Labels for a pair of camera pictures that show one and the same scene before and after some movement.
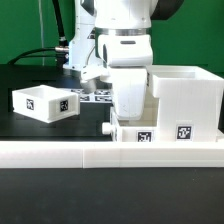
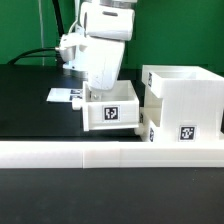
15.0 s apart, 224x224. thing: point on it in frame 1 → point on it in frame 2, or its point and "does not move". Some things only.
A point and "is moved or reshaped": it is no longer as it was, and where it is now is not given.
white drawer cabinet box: [190, 103] does not move
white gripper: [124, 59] → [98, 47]
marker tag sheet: [97, 96] → [64, 94]
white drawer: [46, 103] → [118, 108]
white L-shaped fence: [62, 154] does not move
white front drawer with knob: [130, 131] is moved or reshaped
